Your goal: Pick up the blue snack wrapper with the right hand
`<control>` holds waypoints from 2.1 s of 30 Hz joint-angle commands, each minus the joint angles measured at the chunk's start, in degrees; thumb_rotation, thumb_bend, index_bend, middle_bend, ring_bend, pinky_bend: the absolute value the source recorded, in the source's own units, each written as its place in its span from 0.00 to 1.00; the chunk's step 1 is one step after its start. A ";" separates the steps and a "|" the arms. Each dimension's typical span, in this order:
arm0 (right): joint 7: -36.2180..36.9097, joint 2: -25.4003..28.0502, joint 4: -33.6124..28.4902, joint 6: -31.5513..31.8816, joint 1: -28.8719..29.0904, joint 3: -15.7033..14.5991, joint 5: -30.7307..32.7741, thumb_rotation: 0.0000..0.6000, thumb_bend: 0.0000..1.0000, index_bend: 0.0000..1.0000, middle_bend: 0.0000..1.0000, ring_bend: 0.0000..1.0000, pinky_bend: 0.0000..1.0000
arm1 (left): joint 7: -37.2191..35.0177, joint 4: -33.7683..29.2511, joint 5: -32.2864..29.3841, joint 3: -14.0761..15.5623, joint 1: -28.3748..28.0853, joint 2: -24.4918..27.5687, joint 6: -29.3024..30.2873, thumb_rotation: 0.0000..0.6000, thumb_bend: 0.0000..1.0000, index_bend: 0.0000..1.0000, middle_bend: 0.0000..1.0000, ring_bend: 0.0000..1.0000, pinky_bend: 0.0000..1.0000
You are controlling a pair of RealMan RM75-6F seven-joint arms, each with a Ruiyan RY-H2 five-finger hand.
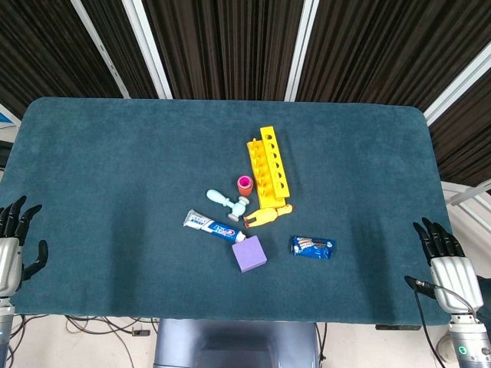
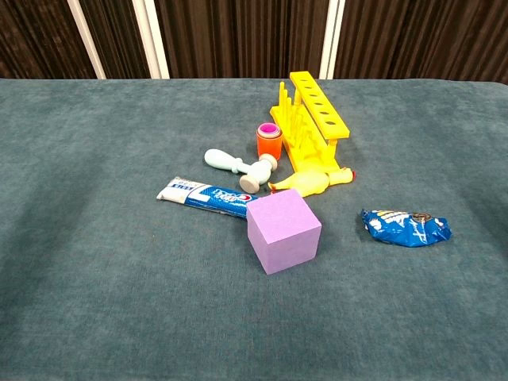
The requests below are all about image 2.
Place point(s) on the blue white toothpaste tube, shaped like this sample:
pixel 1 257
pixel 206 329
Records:
pixel 206 196

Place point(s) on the pale green toy hammer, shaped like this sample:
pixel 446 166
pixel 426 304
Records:
pixel 242 168

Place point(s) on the yellow test tube rack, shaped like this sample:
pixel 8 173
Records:
pixel 313 123

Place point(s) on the purple foam cube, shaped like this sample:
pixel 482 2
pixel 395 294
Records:
pixel 282 232

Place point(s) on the teal velvet table cloth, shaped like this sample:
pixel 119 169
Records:
pixel 119 258

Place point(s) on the orange pink stacking cups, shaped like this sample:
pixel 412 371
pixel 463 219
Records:
pixel 269 143

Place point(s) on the yellow rubber chicken toy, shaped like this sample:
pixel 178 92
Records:
pixel 309 182

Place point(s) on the blue snack packet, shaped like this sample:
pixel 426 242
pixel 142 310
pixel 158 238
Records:
pixel 409 229

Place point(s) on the white vertical frame post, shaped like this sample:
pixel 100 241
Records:
pixel 85 35
pixel 330 39
pixel 152 39

